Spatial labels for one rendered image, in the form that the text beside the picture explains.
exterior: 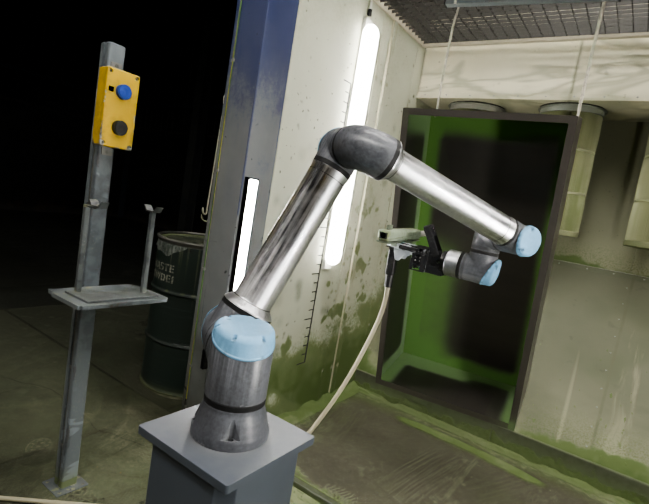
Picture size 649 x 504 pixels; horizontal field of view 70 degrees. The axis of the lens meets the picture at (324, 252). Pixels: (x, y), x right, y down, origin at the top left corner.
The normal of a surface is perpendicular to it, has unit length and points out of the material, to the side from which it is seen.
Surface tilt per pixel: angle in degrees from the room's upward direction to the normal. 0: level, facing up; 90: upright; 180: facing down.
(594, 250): 90
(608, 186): 90
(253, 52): 90
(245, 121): 90
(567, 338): 57
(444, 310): 102
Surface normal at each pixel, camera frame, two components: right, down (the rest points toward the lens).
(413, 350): -0.51, 0.22
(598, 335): -0.39, -0.54
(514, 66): -0.57, 0.00
